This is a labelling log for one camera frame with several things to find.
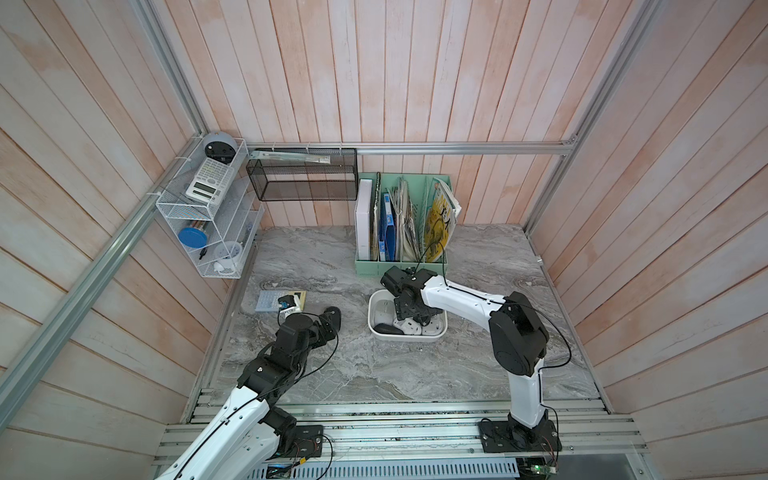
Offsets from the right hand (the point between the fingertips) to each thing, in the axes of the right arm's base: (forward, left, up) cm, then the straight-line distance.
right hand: (415, 307), depth 93 cm
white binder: (+20, +17, +19) cm, 33 cm away
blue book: (+21, +9, +13) cm, 26 cm away
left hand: (-11, +28, +10) cm, 32 cm away
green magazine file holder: (+21, +5, +18) cm, 29 cm away
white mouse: (-6, +2, -1) cm, 6 cm away
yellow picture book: (+29, -9, +16) cm, 34 cm away
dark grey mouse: (-8, +9, +2) cm, 12 cm away
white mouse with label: (-6, -6, 0) cm, 8 cm away
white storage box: (-1, +11, 0) cm, 11 cm away
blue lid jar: (+4, +60, +28) cm, 66 cm away
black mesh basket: (+42, +39, +21) cm, 61 cm away
